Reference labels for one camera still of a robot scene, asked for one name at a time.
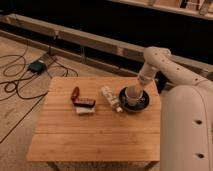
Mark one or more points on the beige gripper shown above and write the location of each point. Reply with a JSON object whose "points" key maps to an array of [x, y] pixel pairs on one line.
{"points": [[136, 91]]}

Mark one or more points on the white ceramic cup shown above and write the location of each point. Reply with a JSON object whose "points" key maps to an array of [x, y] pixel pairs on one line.
{"points": [[131, 101]]}

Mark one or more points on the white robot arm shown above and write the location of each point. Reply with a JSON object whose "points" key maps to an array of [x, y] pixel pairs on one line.
{"points": [[186, 126]]}

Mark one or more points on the dark ceramic bowl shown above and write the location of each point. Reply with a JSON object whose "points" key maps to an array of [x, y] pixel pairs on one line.
{"points": [[141, 105]]}

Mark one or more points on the white wrapped snack pack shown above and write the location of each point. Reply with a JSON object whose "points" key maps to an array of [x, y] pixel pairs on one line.
{"points": [[111, 98]]}

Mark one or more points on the long wooden shelf beam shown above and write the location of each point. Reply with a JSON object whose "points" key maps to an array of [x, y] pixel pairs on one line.
{"points": [[100, 41]]}

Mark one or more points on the white small packet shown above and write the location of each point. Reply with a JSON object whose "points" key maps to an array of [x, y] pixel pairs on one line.
{"points": [[84, 111]]}

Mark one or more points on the red oval object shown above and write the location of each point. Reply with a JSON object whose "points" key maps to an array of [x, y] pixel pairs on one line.
{"points": [[75, 94]]}

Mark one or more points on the wooden table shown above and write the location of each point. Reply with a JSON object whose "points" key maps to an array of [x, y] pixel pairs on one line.
{"points": [[63, 136]]}

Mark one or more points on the dark power adapter box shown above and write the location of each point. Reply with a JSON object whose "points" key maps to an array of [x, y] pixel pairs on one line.
{"points": [[37, 67]]}

